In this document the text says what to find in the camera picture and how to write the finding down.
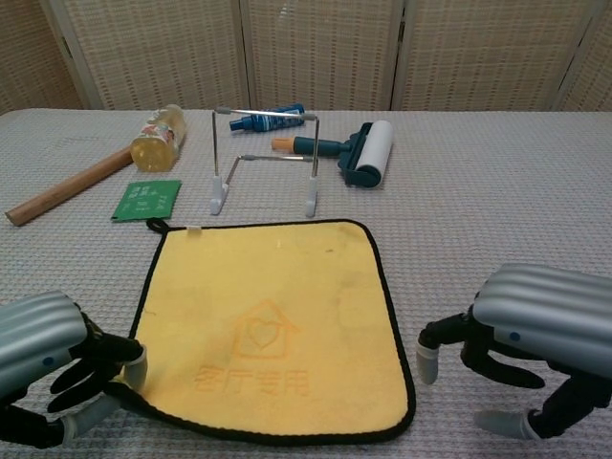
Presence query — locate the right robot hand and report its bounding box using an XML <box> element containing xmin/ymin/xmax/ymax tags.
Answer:
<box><xmin>417</xmin><ymin>263</ymin><xmax>612</xmax><ymax>441</ymax></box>

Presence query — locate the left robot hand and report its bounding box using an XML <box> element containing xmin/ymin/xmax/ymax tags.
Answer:
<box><xmin>0</xmin><ymin>291</ymin><xmax>148</xmax><ymax>450</ymax></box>

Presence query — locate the yellow and grey towel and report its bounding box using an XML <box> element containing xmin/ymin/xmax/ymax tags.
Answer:
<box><xmin>107</xmin><ymin>218</ymin><xmax>417</xmax><ymax>442</ymax></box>

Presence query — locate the grey woven tablecloth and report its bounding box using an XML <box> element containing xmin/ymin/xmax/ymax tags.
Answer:
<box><xmin>0</xmin><ymin>108</ymin><xmax>612</xmax><ymax>459</ymax></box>

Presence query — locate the wooden rolling pin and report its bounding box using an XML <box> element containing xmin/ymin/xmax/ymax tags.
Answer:
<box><xmin>4</xmin><ymin>145</ymin><xmax>135</xmax><ymax>227</ymax></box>

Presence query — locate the green tea sachet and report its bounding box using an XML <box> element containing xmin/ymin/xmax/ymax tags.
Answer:
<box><xmin>110</xmin><ymin>179</ymin><xmax>184</xmax><ymax>224</ymax></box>

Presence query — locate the yellow drink bottle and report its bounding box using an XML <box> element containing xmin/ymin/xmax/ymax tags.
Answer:
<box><xmin>130</xmin><ymin>103</ymin><xmax>188</xmax><ymax>174</ymax></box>

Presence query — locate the teal lint roller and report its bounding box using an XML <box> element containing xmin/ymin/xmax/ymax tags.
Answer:
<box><xmin>271</xmin><ymin>120</ymin><xmax>395</xmax><ymax>188</ymax></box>

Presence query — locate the blue spray bottle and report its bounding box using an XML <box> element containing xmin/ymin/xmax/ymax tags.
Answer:
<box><xmin>228</xmin><ymin>102</ymin><xmax>307</xmax><ymax>135</ymax></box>

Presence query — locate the bamboo folding screen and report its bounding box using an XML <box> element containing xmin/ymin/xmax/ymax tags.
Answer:
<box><xmin>0</xmin><ymin>0</ymin><xmax>612</xmax><ymax>116</ymax></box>

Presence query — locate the metal wire stand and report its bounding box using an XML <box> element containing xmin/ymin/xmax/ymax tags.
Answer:
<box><xmin>208</xmin><ymin>105</ymin><xmax>320</xmax><ymax>217</ymax></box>

